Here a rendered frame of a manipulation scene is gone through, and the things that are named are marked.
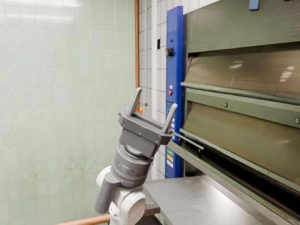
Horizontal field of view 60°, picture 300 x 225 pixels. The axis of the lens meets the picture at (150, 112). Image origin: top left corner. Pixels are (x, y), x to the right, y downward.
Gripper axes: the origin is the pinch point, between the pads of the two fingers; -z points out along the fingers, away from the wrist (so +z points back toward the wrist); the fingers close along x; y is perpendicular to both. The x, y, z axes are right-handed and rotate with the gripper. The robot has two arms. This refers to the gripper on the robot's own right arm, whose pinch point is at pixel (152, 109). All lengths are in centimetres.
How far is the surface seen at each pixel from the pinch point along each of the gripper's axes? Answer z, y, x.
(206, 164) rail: 31, 46, -19
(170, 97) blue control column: 30, 101, 13
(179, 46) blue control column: -1, 100, 19
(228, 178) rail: 26, 35, -27
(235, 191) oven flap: 27, 31, -30
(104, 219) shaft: 64, 27, 8
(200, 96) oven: 16, 81, -4
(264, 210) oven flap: 22.7, 21.1, -37.0
